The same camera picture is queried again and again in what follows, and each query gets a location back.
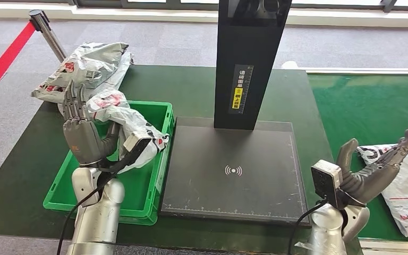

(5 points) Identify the black scanner column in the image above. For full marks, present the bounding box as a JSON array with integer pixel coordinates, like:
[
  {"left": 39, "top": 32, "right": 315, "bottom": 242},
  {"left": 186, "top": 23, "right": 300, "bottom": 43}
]
[{"left": 214, "top": 0, "right": 293, "bottom": 130}]

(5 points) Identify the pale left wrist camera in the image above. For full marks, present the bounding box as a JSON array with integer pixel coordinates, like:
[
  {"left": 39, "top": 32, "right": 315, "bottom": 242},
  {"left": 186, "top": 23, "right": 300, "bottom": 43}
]
[{"left": 122, "top": 132, "right": 152, "bottom": 163}]

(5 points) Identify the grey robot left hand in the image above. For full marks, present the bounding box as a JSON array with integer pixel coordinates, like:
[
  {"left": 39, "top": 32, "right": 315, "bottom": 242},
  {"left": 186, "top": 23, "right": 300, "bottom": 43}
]
[{"left": 62, "top": 79, "right": 121, "bottom": 167}]

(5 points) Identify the black and yellow label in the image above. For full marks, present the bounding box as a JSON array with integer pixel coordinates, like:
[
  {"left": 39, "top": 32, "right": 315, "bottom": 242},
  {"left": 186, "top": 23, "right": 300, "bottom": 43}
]
[{"left": 228, "top": 64, "right": 254, "bottom": 115}]

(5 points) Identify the glossy black scanner screen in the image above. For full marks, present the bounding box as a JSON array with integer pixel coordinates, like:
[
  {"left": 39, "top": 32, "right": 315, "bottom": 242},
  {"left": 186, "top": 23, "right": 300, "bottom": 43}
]
[{"left": 227, "top": 0, "right": 292, "bottom": 28}]

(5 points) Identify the green conveyor belt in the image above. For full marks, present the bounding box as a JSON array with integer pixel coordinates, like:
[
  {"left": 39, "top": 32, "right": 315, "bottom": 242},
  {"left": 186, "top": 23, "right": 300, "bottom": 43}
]
[{"left": 308, "top": 74, "right": 408, "bottom": 242}]

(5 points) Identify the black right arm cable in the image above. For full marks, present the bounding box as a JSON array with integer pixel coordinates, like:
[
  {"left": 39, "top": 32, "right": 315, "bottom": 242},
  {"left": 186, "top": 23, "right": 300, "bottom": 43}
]
[{"left": 287, "top": 199, "right": 328, "bottom": 255}]

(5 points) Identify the green plastic crate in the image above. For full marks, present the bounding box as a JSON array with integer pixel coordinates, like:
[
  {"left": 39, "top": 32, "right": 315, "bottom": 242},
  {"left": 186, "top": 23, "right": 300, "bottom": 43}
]
[{"left": 43, "top": 100, "right": 175, "bottom": 226}]

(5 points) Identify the red barrier belt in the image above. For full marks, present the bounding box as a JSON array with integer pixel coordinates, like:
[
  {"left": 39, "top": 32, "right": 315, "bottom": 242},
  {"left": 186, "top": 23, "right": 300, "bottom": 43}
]
[{"left": 0, "top": 21, "right": 37, "bottom": 109}]

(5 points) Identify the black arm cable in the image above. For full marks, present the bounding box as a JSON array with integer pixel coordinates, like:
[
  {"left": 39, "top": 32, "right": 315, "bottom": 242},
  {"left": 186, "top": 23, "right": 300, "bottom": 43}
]
[
  {"left": 287, "top": 199, "right": 328, "bottom": 255},
  {"left": 56, "top": 151, "right": 145, "bottom": 255}
]

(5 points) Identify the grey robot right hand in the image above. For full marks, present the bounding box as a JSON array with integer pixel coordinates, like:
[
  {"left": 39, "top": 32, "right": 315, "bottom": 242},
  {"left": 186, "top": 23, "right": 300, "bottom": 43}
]
[{"left": 335, "top": 125, "right": 408, "bottom": 207}]

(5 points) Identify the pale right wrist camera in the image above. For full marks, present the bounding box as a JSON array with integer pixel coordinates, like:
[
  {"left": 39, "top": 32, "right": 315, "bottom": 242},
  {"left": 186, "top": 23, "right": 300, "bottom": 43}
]
[{"left": 310, "top": 159, "right": 345, "bottom": 210}]

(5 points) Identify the dark window frame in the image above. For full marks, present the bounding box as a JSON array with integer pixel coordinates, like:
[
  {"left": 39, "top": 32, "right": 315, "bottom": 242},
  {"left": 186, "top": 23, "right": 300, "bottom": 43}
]
[{"left": 68, "top": 0, "right": 408, "bottom": 13}]

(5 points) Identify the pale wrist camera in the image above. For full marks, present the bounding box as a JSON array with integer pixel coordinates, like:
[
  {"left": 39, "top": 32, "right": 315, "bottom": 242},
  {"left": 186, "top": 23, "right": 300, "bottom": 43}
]
[
  {"left": 310, "top": 159, "right": 345, "bottom": 210},
  {"left": 122, "top": 132, "right": 152, "bottom": 163}
]

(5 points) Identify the black scanner base plate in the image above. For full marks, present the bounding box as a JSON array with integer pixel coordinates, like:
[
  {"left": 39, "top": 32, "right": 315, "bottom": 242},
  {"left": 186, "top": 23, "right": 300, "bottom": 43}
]
[{"left": 160, "top": 116, "right": 312, "bottom": 228}]

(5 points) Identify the metal stanchion post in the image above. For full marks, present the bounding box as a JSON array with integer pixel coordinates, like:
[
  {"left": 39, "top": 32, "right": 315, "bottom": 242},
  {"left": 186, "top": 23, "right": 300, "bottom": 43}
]
[{"left": 28, "top": 9, "right": 67, "bottom": 63}]

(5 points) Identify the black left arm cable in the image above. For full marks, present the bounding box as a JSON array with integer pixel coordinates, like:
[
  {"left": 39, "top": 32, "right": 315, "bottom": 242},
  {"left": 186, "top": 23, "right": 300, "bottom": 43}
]
[{"left": 56, "top": 151, "right": 145, "bottom": 255}]

